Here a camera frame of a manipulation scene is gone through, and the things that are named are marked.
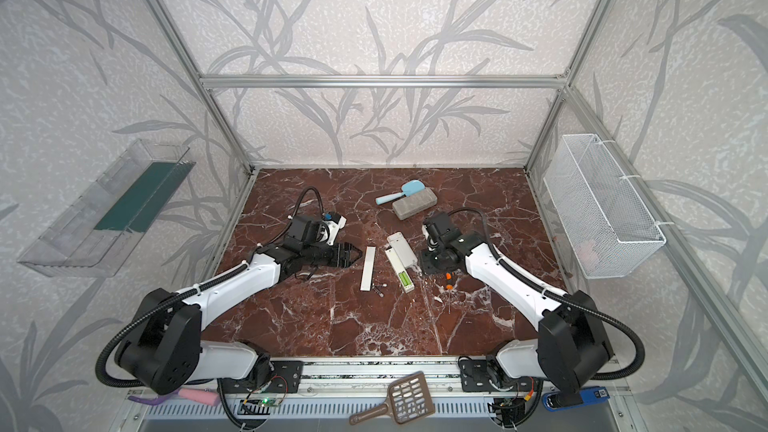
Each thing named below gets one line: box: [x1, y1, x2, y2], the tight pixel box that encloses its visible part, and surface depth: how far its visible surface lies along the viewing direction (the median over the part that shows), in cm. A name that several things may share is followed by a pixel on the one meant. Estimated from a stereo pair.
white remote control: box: [387, 231, 418, 268], surface depth 98 cm
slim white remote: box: [385, 247, 414, 294], surface depth 93 cm
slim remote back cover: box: [360, 246, 376, 291], surface depth 93 cm
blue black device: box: [542, 386, 611, 412], surface depth 69 cm
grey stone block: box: [392, 187, 438, 221], surface depth 108 cm
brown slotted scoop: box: [349, 371, 436, 425], surface depth 72 cm
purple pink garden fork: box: [128, 388, 221, 406], surface depth 72 cm
